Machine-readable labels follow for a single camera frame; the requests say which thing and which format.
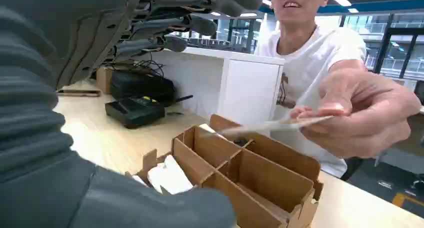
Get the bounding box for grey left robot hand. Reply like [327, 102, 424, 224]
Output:
[0, 0, 265, 228]

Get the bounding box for person's left hand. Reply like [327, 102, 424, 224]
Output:
[289, 69, 422, 160]

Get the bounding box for white cabinet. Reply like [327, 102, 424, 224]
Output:
[216, 53, 286, 136]

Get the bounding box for white partition counter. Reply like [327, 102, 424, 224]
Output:
[145, 46, 233, 120]

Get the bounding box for yellow floor tape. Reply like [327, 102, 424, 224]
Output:
[391, 192, 424, 210]

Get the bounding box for person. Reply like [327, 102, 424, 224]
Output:
[255, 0, 422, 179]

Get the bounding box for small cardboard box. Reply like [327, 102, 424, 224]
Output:
[96, 66, 116, 95]

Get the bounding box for wooden divided card box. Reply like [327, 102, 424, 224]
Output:
[125, 113, 325, 228]

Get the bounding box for black window frame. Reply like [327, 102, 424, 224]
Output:
[372, 13, 424, 80]

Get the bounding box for white card stack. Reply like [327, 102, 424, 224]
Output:
[147, 154, 195, 195]

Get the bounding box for thin pale card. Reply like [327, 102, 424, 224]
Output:
[216, 115, 334, 137]

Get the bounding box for black antenna rod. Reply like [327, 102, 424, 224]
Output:
[174, 94, 194, 104]

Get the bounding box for black bag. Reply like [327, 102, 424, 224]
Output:
[110, 69, 178, 107]

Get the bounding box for black desktop card terminal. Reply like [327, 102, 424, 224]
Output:
[104, 95, 166, 130]

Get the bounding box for black cables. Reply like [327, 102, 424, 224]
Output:
[112, 58, 166, 79]

